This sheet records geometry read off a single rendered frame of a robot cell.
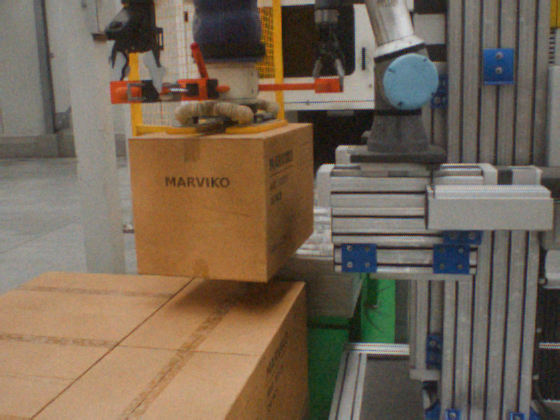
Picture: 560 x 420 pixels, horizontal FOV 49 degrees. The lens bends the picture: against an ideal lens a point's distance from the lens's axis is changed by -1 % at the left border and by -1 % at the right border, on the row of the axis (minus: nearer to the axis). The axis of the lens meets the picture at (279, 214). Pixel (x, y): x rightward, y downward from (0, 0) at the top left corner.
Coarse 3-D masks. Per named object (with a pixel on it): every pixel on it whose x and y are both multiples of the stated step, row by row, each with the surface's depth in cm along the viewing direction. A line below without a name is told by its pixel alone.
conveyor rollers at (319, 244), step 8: (320, 208) 336; (328, 208) 335; (320, 216) 318; (328, 216) 317; (320, 224) 300; (328, 224) 299; (320, 232) 282; (328, 232) 282; (312, 240) 266; (320, 240) 265; (328, 240) 265; (304, 248) 257; (312, 248) 256; (320, 248) 256; (328, 248) 255; (304, 256) 241; (312, 256) 241; (320, 256) 247; (328, 256) 246
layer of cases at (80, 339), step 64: (0, 320) 184; (64, 320) 183; (128, 320) 181; (192, 320) 180; (256, 320) 178; (0, 384) 143; (64, 384) 143; (128, 384) 142; (192, 384) 141; (256, 384) 151
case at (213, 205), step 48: (144, 144) 173; (192, 144) 169; (240, 144) 166; (288, 144) 189; (144, 192) 176; (192, 192) 172; (240, 192) 168; (288, 192) 190; (144, 240) 179; (192, 240) 175; (240, 240) 171; (288, 240) 192
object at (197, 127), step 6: (198, 120) 192; (222, 120) 207; (174, 126) 187; (180, 126) 186; (186, 126) 186; (192, 126) 185; (198, 126) 187; (204, 126) 189; (210, 126) 193; (216, 126) 197; (222, 126) 203; (168, 132) 185; (174, 132) 184; (180, 132) 184; (186, 132) 183; (192, 132) 183; (198, 132) 184
